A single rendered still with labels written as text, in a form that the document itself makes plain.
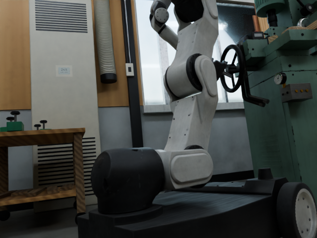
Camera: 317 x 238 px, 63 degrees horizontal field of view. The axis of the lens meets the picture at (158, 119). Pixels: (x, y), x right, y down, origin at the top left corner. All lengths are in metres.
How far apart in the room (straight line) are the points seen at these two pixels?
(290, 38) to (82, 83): 1.60
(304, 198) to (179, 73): 0.59
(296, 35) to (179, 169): 1.03
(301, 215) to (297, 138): 0.62
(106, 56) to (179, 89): 1.63
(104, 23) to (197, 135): 1.96
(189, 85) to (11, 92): 1.96
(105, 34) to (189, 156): 2.00
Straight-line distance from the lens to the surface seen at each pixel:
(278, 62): 1.59
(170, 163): 0.76
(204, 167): 0.85
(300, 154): 1.52
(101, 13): 2.74
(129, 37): 2.78
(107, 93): 2.61
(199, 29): 1.09
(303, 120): 1.55
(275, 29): 1.89
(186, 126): 0.91
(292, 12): 1.97
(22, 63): 2.72
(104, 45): 2.58
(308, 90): 1.50
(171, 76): 1.00
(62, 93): 2.30
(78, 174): 1.52
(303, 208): 1.00
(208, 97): 0.94
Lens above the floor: 0.32
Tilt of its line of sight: 9 degrees up
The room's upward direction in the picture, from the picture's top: 6 degrees counter-clockwise
